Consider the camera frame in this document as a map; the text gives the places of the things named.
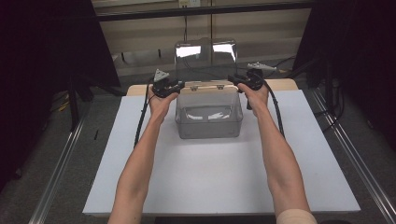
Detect wooden table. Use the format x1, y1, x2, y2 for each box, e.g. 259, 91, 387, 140
125, 77, 300, 97

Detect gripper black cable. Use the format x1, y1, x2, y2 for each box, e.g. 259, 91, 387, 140
133, 77, 155, 149
262, 77, 286, 139

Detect clear plastic box with lid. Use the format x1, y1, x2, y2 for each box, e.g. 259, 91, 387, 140
174, 37, 245, 140

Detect white wall socket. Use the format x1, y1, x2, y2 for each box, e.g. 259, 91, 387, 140
177, 0, 202, 9

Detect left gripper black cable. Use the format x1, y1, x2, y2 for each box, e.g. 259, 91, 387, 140
133, 77, 155, 149

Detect beige sleeve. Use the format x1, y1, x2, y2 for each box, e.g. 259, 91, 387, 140
276, 208, 319, 224

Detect person's right hand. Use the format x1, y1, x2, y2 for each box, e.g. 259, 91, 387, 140
237, 81, 271, 119

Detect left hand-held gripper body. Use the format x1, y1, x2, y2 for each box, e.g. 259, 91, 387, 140
151, 68, 185, 99

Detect black horizontal bar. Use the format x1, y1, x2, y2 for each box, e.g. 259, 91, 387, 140
95, 1, 314, 22

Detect white board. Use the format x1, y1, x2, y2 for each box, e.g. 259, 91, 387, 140
82, 89, 361, 217

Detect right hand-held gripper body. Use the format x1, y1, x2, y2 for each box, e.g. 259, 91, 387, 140
241, 61, 278, 92

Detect person's left hand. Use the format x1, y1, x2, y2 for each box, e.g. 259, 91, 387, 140
147, 85, 180, 121

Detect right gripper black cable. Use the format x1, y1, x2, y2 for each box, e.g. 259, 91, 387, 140
262, 77, 286, 139

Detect aluminium rail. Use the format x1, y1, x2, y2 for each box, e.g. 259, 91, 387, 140
27, 104, 92, 224
310, 88, 396, 224

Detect black curtain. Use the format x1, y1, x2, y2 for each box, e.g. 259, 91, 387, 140
291, 0, 396, 152
0, 0, 121, 192

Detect black metal stand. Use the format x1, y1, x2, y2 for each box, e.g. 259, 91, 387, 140
67, 73, 94, 133
321, 59, 345, 117

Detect black floor cables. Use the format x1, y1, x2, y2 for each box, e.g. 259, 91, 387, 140
313, 83, 346, 133

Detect yellow floor object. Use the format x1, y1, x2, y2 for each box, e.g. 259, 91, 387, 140
56, 100, 71, 113

